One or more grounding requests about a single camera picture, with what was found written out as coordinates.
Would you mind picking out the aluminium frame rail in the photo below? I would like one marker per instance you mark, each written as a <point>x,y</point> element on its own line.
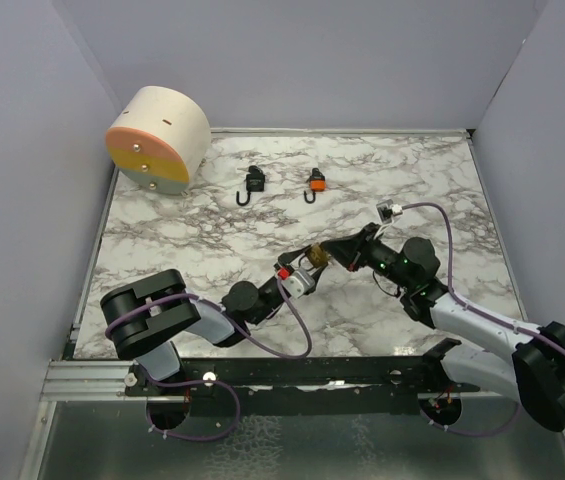
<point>97,380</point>

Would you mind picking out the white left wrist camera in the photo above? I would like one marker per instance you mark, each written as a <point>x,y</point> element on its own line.
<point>296,282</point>

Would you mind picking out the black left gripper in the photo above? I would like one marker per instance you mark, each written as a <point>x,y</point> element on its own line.
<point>288,260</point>

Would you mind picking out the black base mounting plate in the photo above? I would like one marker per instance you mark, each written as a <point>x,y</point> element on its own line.
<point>312,386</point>

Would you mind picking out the cream cylinder with coloured face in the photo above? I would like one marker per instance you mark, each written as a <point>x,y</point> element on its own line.
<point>159,140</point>

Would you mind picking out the black Kaijing padlock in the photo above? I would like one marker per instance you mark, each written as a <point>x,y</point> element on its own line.
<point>255,181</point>

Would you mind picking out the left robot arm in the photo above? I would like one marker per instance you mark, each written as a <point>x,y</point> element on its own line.
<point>144,316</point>

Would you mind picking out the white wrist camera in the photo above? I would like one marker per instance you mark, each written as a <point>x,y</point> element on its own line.
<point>387,211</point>
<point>296,282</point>

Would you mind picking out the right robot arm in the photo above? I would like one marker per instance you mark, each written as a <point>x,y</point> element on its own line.
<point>519,360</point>

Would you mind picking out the orange and black padlock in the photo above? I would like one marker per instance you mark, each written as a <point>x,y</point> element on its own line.
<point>316,183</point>

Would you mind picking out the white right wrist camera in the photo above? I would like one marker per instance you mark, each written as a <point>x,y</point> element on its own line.
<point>387,211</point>

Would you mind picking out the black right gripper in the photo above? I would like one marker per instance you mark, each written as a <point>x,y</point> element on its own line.
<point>353,251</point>

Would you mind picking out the brass padlock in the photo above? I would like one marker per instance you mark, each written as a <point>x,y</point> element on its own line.
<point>317,256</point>

